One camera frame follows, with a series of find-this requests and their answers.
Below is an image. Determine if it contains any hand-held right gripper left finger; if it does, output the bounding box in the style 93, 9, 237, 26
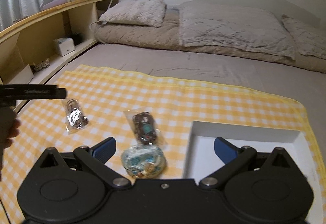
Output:
38, 137, 131, 190

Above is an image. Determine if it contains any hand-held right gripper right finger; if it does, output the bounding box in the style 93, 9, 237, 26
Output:
199, 137, 293, 190

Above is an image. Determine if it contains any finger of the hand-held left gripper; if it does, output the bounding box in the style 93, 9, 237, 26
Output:
0, 83, 67, 100

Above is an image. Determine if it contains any white cardboard box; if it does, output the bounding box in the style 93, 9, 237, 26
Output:
182, 120, 317, 184

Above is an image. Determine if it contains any bagged turquoise bead jewelry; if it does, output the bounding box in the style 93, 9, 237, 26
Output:
120, 145, 167, 179

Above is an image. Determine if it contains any bagged brown cord necklace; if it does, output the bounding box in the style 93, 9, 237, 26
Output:
62, 98, 90, 135

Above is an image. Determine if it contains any bagged dark pendant necklace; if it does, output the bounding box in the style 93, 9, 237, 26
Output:
123, 110, 165, 145

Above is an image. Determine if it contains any person's left hand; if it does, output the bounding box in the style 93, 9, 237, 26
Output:
0, 119, 21, 184

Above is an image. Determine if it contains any white board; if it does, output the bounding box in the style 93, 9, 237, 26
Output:
14, 65, 35, 84

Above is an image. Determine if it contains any patterned cloth bundle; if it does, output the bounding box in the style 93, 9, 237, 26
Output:
33, 59, 51, 72

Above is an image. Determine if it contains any white tissue box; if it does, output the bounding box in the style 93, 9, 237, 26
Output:
53, 38, 75, 56

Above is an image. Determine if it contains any wooden bedside shelf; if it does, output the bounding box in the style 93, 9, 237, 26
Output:
0, 0, 121, 115

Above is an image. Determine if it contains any yellow checkered mat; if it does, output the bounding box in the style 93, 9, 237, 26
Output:
0, 64, 326, 224

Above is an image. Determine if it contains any lavender flat box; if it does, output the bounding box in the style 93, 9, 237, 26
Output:
41, 0, 70, 11

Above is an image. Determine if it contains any beige rolled comforter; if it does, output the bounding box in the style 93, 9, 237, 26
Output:
94, 14, 326, 74

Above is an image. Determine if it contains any folded grey quilt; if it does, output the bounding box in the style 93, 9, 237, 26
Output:
178, 1, 297, 60

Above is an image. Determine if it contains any fluffy grey pillow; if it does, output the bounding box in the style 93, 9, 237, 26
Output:
98, 0, 167, 28

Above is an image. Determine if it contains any grey quilted pillow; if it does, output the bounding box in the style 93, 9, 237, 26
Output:
281, 14, 326, 60

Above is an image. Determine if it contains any white charger cable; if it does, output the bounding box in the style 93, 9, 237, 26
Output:
90, 0, 115, 44

